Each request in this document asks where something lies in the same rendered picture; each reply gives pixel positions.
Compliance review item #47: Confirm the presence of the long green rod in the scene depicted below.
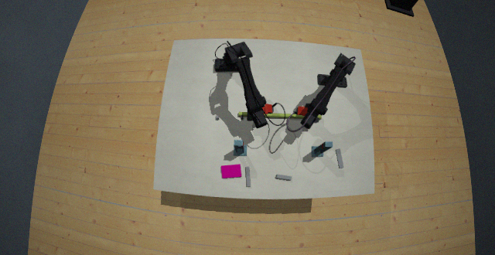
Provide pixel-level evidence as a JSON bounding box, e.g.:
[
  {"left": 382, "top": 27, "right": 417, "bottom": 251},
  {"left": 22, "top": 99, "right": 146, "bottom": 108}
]
[{"left": 238, "top": 112, "right": 322, "bottom": 122}]

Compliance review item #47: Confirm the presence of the magenta flat block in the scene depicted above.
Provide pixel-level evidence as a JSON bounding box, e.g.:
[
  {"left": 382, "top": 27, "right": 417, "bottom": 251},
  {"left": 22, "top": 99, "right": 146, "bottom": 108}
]
[{"left": 221, "top": 164, "right": 241, "bottom": 179}]

